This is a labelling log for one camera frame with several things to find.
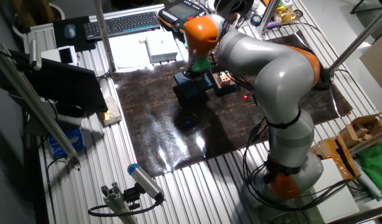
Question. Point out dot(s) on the blue tissue pack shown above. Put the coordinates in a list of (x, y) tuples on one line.
[(66, 143)]

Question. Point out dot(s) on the black monitor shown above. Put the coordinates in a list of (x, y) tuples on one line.
[(66, 84)]

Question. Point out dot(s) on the brown cardboard sheet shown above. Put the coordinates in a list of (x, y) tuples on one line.
[(377, 65)]

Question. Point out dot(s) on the gold wrapped item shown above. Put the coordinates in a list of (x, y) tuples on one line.
[(286, 15)]

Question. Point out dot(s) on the aluminium frame post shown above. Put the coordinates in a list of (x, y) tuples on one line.
[(268, 15), (104, 34)]

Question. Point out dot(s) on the white flat plate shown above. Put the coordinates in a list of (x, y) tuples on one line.
[(337, 199)]

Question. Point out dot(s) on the colourful puzzle cube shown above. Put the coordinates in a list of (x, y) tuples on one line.
[(224, 79)]

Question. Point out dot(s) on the white box with black window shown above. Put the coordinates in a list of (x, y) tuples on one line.
[(54, 56)]

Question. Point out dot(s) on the dark marble pattern mat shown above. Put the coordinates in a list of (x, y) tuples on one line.
[(153, 124)]

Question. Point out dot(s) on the white box with blue logo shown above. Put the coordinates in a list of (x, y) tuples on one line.
[(161, 48)]

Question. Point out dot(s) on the green flange adapter plate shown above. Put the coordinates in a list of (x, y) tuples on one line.
[(202, 66)]

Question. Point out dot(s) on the black and orange teach pendant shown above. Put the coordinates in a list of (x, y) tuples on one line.
[(175, 12)]

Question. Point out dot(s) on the small box with gold foil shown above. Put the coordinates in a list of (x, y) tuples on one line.
[(111, 112)]

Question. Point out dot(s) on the brown basket with white rim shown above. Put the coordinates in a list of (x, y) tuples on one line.
[(32, 12)]

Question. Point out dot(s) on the purple cylinder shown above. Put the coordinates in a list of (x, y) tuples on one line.
[(273, 24)]

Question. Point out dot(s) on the grey computer mouse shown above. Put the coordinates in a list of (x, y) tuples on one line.
[(70, 31)]

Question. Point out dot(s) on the black computer keyboard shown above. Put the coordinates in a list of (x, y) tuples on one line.
[(122, 25)]

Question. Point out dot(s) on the open brown cardboard box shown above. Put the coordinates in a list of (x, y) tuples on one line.
[(362, 129)]

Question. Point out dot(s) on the green cloth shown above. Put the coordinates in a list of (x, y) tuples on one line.
[(376, 168)]

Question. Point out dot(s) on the white paper sheet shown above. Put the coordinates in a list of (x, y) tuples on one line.
[(128, 53)]

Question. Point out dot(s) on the open dark blue box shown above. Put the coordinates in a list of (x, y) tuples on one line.
[(223, 90)]

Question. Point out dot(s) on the black mouse pad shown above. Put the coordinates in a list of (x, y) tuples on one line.
[(85, 45)]

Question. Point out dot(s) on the long aluminium frame bar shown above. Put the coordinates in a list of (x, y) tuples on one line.
[(32, 105)]

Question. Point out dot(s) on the cardboard box with orange tape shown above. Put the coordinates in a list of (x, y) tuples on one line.
[(329, 152)]

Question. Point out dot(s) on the short aluminium profile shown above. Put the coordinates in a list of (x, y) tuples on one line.
[(116, 202)]

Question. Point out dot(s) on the blue box lid with ribbon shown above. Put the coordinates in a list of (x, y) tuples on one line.
[(188, 85)]

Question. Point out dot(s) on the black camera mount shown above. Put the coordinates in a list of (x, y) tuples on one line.
[(132, 196)]

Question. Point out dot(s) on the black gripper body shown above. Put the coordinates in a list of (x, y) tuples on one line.
[(194, 75)]

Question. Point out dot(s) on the grey camera with blue cap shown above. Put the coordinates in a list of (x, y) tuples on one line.
[(144, 180)]

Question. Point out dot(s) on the black filament spool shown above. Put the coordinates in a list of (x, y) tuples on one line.
[(233, 6)]

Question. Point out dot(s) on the light grey roll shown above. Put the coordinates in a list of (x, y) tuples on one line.
[(368, 185)]

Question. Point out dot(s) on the silver camera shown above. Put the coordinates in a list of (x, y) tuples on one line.
[(35, 54)]

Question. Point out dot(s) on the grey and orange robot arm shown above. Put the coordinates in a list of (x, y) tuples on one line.
[(278, 81)]

